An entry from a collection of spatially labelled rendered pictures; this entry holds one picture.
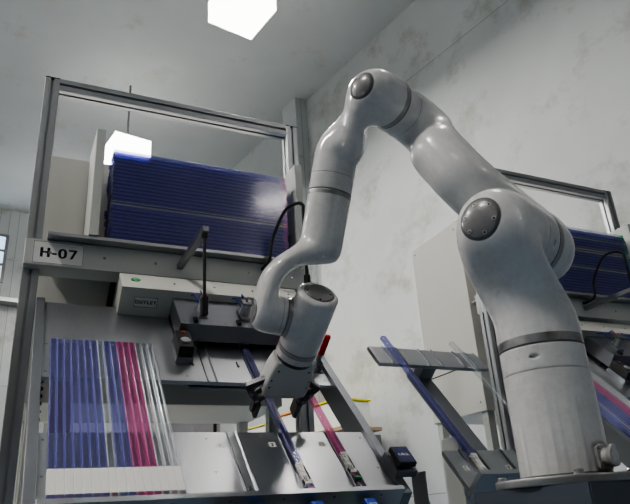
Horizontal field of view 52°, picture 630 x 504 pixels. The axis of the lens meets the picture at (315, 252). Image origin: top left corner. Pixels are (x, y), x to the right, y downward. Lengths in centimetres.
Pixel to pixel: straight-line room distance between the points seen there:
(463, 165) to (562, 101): 447
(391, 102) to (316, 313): 42
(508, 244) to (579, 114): 451
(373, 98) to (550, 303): 49
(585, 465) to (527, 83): 508
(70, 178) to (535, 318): 146
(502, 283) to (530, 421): 19
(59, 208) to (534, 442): 147
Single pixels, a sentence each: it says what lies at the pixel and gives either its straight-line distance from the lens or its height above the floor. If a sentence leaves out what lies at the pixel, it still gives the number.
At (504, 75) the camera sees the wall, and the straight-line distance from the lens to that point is 607.
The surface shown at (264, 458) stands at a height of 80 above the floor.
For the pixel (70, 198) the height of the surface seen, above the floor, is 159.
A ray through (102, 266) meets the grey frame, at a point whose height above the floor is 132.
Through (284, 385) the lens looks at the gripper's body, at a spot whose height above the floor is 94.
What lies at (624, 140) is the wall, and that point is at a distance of 515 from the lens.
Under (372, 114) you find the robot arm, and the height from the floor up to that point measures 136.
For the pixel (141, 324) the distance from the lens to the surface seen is 169.
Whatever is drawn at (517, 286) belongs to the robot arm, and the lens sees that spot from 97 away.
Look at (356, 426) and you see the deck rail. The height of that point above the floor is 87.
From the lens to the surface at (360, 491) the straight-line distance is 130.
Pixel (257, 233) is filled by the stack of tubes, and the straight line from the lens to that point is 188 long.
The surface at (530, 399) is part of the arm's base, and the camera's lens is 95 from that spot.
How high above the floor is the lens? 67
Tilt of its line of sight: 23 degrees up
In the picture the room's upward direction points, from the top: 4 degrees counter-clockwise
